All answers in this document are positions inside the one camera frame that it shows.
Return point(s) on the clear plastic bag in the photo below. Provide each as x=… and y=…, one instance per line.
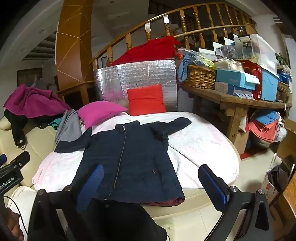
x=225, y=52

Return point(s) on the light blue cardboard box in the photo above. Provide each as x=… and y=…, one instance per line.
x=231, y=77

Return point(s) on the stack of folded cloths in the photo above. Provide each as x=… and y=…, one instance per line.
x=263, y=129

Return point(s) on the teal garment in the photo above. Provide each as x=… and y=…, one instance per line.
x=55, y=122

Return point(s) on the magenta fleece garment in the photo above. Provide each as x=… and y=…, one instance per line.
x=30, y=102

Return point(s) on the silver foil insulation panel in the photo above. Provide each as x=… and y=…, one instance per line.
x=138, y=74

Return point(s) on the cream leather sofa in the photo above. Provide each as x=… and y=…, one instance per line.
x=39, y=143

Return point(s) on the wooden stair railing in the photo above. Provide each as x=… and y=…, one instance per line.
x=184, y=27

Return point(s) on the red cloth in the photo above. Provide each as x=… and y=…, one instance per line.
x=150, y=51

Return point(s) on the patterned paper bag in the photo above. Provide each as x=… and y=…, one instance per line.
x=277, y=176

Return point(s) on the navy blue zip jacket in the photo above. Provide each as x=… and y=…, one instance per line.
x=134, y=162

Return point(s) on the blue cloth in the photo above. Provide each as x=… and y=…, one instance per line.
x=185, y=62

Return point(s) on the brown cardboard box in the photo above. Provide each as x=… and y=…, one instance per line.
x=241, y=141

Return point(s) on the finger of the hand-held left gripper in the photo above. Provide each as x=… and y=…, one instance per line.
x=21, y=159
x=2, y=160

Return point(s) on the large wicker basket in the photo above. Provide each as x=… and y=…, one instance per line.
x=198, y=77

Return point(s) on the black garment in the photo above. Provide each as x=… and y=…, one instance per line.
x=16, y=125

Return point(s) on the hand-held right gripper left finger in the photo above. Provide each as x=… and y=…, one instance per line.
x=92, y=183

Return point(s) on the small wicker basket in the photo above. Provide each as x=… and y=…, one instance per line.
x=282, y=90

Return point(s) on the orange-brown wooden column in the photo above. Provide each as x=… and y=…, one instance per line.
x=71, y=46

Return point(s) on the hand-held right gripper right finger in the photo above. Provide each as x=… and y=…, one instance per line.
x=215, y=185

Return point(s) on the rustic wooden table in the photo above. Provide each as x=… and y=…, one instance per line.
x=231, y=98

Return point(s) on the red pillow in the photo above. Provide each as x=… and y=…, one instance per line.
x=145, y=99

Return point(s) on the blue plastic bin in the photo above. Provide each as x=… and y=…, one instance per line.
x=269, y=88

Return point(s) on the person's left hand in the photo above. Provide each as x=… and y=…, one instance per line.
x=17, y=229

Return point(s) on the magenta pillow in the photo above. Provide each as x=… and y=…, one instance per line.
x=99, y=113

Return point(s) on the pale pink fleece blanket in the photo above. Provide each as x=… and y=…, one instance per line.
x=203, y=150

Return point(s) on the grey garment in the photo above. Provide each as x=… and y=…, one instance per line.
x=69, y=129

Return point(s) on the clear plastic storage bin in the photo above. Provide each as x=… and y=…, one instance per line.
x=261, y=48

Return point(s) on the red cardboard box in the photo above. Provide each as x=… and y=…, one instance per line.
x=252, y=67

